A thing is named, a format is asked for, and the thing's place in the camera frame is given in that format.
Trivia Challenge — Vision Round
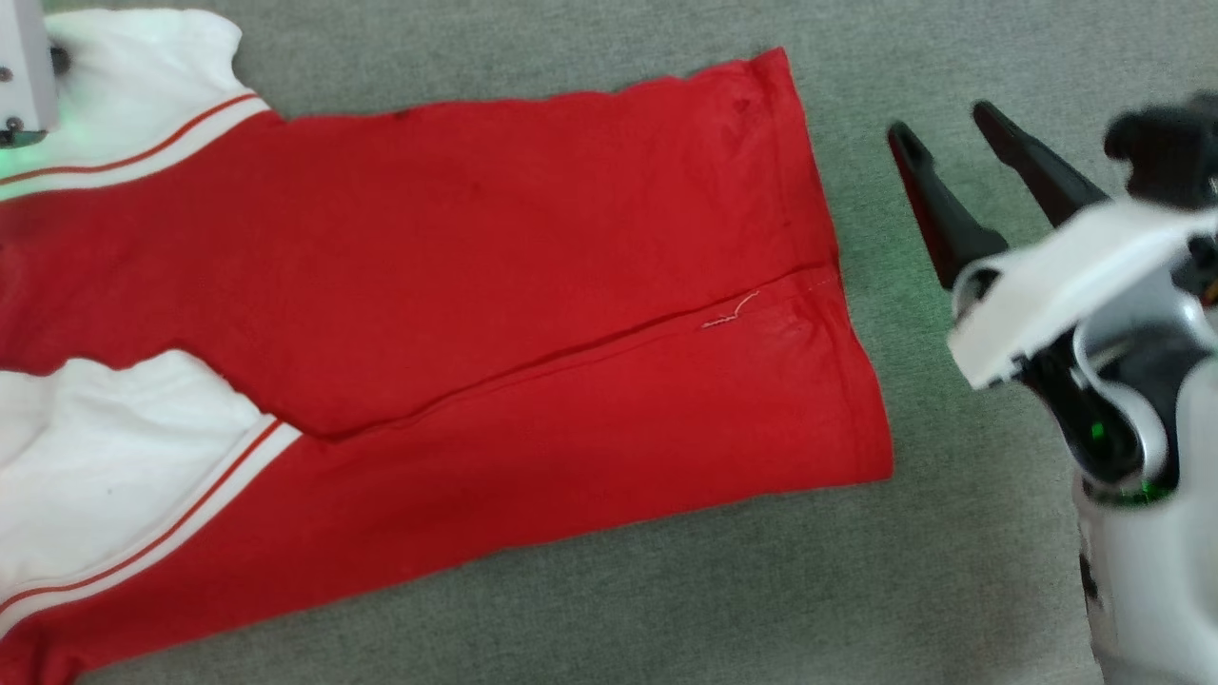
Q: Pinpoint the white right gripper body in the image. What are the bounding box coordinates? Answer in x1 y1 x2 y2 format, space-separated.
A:
948 194 1218 498

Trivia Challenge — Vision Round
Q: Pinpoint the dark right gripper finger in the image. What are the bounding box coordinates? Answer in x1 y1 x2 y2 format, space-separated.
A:
886 121 1011 292
972 99 1111 230

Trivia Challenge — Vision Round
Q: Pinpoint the red and white jersey shirt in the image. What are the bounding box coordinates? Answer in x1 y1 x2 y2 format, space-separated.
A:
0 9 895 685

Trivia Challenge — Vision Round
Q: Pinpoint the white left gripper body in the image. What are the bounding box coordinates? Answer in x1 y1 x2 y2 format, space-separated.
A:
0 0 60 149

